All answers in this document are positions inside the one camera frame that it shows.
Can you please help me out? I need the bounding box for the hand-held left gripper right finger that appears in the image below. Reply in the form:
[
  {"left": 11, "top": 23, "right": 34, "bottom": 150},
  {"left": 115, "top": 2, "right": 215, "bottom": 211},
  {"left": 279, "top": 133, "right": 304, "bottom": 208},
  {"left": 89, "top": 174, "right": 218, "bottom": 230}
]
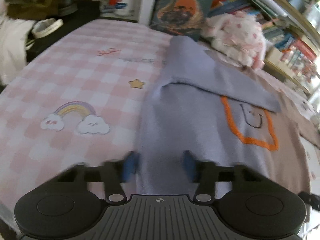
[{"left": 182, "top": 151, "right": 269, "bottom": 203}]

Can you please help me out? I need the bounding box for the white pink plush bunny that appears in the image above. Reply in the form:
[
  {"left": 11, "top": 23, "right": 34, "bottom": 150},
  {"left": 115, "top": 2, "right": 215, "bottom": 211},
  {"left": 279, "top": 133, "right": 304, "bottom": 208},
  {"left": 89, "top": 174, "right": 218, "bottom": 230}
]
[{"left": 201, "top": 11, "right": 267, "bottom": 69}]

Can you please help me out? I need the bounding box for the row of colourful books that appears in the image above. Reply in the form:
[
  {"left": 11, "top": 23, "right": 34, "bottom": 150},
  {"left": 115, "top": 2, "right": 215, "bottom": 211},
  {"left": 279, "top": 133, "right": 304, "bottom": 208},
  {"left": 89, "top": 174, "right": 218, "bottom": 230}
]
[{"left": 207, "top": 0, "right": 320, "bottom": 63}]

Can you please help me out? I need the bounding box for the white shelf frame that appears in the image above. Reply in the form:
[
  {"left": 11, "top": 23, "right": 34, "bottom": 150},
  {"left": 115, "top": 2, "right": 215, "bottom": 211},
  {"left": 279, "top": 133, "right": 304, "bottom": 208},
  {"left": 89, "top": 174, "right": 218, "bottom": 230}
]
[{"left": 138, "top": 0, "right": 162, "bottom": 27}]

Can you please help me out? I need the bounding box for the white cloth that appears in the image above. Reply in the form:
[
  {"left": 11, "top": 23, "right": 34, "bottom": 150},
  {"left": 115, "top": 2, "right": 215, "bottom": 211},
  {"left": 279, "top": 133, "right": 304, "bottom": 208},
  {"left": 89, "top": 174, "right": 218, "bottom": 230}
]
[{"left": 0, "top": 19, "right": 34, "bottom": 87}]

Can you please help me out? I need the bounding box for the white tape roll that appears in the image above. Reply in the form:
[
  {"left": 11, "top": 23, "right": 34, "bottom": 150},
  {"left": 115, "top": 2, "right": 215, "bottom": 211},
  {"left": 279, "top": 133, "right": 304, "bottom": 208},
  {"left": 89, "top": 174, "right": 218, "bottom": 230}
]
[{"left": 31, "top": 18, "right": 64, "bottom": 38}]

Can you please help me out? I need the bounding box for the black round object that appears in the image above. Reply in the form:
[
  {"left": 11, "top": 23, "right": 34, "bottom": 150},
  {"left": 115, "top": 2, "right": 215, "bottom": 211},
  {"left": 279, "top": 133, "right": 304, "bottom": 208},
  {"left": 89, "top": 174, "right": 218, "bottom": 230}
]
[{"left": 57, "top": 0, "right": 77, "bottom": 15}]

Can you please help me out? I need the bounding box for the wooden shelf board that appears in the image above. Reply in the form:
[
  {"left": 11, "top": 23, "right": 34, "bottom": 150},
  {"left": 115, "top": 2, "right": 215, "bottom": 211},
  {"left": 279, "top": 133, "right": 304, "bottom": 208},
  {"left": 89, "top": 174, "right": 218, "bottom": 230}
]
[
  {"left": 264, "top": 55, "right": 313, "bottom": 95},
  {"left": 247, "top": 0, "right": 320, "bottom": 39}
]

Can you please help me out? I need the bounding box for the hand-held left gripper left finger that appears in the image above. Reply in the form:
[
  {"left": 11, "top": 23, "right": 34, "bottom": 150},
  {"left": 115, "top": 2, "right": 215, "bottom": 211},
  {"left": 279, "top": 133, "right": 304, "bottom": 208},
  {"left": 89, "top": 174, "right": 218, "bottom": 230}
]
[{"left": 54, "top": 152, "right": 140, "bottom": 203}]

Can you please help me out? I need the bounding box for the dark illustrated boxed book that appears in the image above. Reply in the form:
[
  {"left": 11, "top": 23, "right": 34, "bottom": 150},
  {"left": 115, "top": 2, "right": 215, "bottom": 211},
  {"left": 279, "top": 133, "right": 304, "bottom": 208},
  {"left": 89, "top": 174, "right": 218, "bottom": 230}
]
[{"left": 149, "top": 0, "right": 220, "bottom": 42}]

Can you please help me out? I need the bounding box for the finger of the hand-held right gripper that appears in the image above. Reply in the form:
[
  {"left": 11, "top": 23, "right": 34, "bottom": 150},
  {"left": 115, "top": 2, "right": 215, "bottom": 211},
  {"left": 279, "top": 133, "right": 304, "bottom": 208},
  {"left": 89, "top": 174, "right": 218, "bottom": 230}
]
[{"left": 298, "top": 191, "right": 320, "bottom": 212}]

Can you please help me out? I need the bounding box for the olive green bag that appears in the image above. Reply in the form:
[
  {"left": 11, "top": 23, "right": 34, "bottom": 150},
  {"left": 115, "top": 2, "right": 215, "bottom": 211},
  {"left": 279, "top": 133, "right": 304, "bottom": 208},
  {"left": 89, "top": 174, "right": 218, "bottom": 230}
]
[{"left": 5, "top": 0, "right": 75, "bottom": 20}]

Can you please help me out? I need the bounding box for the purple and beige knit sweater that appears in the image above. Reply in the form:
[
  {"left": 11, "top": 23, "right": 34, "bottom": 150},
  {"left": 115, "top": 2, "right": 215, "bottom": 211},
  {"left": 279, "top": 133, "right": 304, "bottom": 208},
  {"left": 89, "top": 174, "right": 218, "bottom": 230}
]
[{"left": 136, "top": 35, "right": 312, "bottom": 198}]

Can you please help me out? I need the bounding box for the pink checked cartoon desk mat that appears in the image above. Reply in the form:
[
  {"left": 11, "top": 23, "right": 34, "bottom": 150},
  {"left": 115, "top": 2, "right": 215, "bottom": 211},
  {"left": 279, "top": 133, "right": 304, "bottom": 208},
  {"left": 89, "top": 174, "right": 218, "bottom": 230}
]
[{"left": 0, "top": 17, "right": 320, "bottom": 230}]

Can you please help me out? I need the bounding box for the white cup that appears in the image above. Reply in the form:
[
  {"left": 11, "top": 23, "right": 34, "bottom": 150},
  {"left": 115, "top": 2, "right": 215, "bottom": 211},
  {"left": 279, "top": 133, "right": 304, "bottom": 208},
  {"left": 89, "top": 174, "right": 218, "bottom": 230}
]
[{"left": 114, "top": 0, "right": 138, "bottom": 17}]

